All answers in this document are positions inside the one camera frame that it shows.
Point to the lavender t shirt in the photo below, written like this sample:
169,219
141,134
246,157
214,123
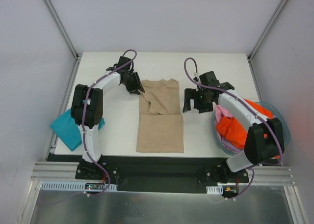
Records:
229,146

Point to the aluminium front rail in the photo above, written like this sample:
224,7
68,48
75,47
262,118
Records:
266,175

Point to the pink t shirt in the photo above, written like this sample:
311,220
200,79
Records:
223,121

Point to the right white cable duct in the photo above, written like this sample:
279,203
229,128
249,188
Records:
214,190

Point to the translucent blue laundry basket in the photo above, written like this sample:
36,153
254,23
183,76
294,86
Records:
285,128

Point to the folded teal t shirt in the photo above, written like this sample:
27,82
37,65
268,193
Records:
67,130

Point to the white cable duct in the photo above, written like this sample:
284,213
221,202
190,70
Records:
214,190
77,186

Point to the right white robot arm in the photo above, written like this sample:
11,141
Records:
265,137

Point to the left white cable duct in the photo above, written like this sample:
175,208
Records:
77,186

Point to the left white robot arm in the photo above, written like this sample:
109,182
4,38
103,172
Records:
87,104

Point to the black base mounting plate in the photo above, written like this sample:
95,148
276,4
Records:
160,174

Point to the right aluminium frame post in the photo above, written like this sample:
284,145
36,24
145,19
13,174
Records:
278,10

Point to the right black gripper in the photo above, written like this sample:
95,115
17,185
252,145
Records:
196,100

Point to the aluminium frame post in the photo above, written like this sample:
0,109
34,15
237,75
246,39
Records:
278,10
61,28

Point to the left aluminium frame post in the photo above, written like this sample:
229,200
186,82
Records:
61,28

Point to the orange t shirt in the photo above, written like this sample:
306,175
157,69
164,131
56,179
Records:
233,133

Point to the beige t shirt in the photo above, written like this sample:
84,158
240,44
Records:
160,120

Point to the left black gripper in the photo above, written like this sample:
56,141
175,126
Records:
134,83

